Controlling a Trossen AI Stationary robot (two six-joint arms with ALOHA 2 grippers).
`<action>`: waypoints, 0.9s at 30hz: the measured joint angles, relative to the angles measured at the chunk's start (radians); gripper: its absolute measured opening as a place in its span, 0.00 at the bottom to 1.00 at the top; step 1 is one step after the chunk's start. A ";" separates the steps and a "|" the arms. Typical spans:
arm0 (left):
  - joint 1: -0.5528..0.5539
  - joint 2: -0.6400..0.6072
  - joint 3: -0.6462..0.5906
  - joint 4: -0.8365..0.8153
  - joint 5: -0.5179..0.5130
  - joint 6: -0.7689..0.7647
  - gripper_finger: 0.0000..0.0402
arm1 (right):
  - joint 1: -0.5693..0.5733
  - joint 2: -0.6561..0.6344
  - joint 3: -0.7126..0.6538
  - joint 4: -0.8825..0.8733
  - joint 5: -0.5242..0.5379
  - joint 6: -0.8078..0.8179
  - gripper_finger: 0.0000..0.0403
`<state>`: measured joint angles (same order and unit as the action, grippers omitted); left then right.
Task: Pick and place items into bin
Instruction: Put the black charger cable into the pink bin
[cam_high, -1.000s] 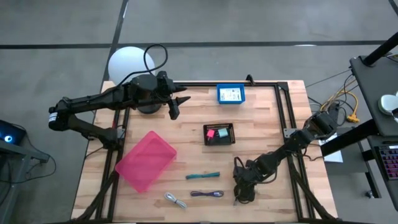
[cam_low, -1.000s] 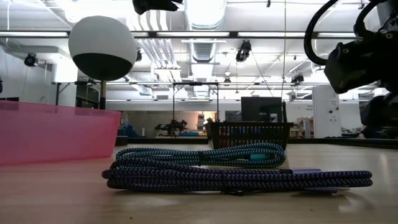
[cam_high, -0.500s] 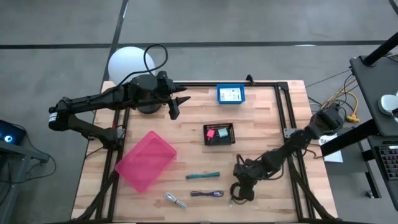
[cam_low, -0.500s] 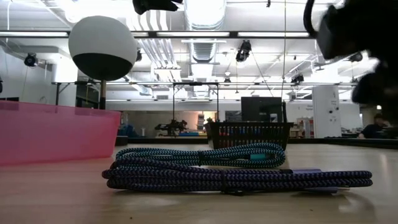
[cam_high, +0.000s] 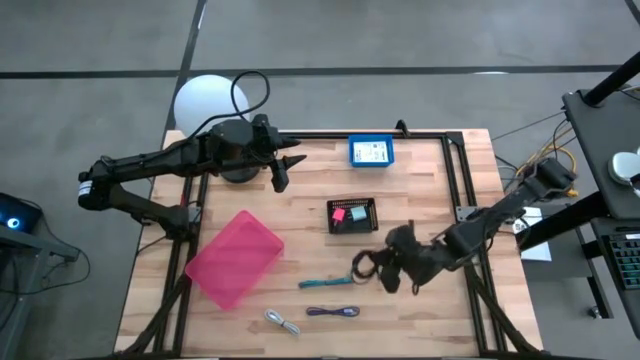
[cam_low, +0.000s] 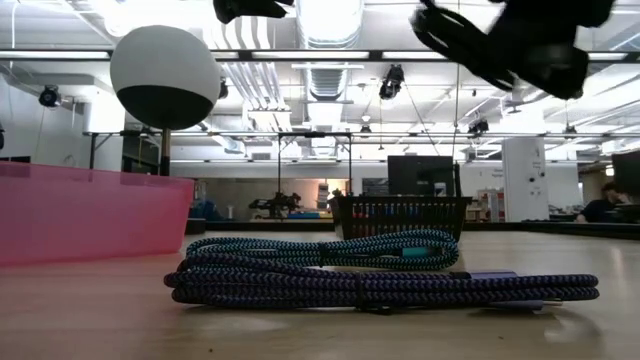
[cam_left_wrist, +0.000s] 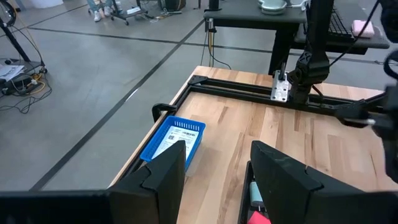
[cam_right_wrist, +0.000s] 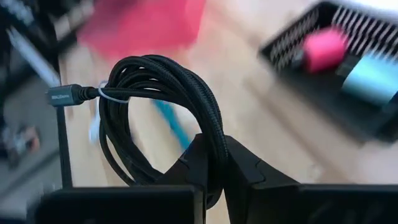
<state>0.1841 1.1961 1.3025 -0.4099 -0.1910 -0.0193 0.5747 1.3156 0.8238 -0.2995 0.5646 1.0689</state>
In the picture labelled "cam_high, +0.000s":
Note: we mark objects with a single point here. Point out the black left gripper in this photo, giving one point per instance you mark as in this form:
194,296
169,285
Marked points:
277,172

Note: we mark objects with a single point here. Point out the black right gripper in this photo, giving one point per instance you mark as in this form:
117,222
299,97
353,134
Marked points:
417,260

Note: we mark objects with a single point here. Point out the pale mint USB charger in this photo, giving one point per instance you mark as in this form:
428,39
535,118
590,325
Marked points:
358,214

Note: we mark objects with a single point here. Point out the teal pen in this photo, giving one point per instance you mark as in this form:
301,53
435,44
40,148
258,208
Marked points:
325,282

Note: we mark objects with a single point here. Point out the white SD card reader box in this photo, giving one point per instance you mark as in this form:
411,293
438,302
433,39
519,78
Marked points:
370,152

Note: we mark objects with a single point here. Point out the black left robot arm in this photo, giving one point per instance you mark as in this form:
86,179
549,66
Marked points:
150,160

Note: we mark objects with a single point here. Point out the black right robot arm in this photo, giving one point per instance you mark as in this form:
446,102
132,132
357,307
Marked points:
500,210

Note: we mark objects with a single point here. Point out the pink translucent plastic bin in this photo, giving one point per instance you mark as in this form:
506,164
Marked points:
235,257

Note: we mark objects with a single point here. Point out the black slotted basket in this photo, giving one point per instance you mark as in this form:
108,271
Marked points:
372,215

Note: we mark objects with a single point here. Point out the blue plastic tray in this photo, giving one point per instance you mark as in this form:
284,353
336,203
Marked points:
350,150

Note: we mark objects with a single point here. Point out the pink small item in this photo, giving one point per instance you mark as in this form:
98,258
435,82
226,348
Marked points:
338,215

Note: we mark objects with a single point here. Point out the white globe black table lamp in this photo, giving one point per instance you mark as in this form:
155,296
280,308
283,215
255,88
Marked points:
205,100

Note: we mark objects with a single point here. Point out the black table clamp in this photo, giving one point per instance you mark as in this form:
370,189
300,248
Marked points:
401,127

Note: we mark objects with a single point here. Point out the white paper sheet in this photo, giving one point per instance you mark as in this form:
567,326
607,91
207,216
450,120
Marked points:
537,250

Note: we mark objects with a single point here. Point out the black caster wheel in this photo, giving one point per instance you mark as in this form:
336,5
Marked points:
595,312

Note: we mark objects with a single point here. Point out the black keyboard shelf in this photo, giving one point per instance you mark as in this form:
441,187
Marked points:
607,300

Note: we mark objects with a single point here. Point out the black cart desk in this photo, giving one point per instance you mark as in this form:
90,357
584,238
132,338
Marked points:
595,150

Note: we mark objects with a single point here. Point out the black keyboard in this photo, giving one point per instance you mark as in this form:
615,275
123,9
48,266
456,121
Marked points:
627,260

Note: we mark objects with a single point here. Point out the white round device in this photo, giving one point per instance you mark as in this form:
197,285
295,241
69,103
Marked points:
622,167

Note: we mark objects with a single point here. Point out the grey metal stand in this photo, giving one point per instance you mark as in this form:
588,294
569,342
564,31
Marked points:
30,250

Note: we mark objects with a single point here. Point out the blue lit computer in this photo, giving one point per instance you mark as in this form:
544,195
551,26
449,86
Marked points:
17,212

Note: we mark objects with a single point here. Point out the black pole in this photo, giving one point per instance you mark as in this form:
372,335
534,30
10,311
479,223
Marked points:
612,82

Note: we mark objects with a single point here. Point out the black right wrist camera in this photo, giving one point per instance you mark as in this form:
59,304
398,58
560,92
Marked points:
402,232

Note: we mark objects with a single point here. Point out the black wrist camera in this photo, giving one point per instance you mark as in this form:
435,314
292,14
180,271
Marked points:
402,232
265,125

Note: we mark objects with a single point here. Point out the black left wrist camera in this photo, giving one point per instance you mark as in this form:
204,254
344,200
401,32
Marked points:
265,125

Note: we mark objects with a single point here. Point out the black aluminium rig frame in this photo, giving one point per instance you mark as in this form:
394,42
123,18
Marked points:
325,135

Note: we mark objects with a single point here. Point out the grey metal bracket plate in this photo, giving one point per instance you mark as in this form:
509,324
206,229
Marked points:
465,214

